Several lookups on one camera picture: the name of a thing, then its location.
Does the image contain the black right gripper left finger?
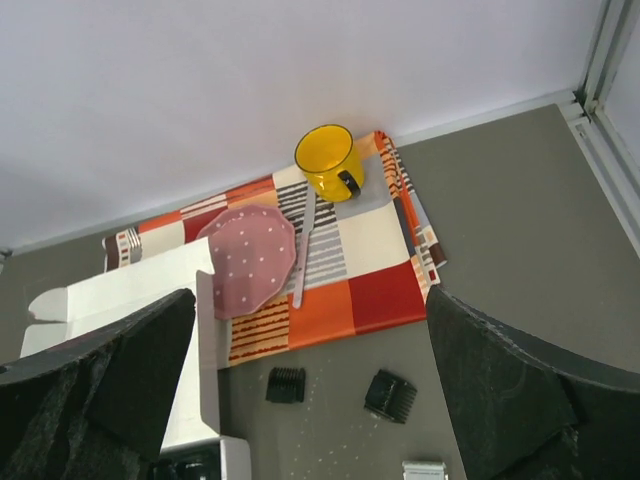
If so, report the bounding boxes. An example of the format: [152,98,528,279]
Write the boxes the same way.
[1,289,196,479]

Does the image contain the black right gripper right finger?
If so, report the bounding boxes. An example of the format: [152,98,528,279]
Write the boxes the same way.
[426,287,639,479]

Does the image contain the pink dotted plate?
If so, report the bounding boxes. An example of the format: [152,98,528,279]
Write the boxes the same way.
[198,204,297,320]

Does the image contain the white cardboard box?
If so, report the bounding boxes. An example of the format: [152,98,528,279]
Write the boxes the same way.
[21,239,251,479]

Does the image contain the black plastic tray insert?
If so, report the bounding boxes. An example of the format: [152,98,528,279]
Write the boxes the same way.
[146,443,221,480]

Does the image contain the yellow mug black handle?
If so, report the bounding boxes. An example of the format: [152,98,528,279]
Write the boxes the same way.
[294,124,365,203]

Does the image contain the black clipper comb guard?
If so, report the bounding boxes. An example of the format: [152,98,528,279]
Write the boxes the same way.
[364,369,417,424]
[265,367,306,404]

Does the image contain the orange patterned cloth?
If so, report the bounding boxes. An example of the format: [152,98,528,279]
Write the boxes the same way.
[102,131,446,369]

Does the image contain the silver hair clipper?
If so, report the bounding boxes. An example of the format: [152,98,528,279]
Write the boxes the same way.
[402,461,449,480]

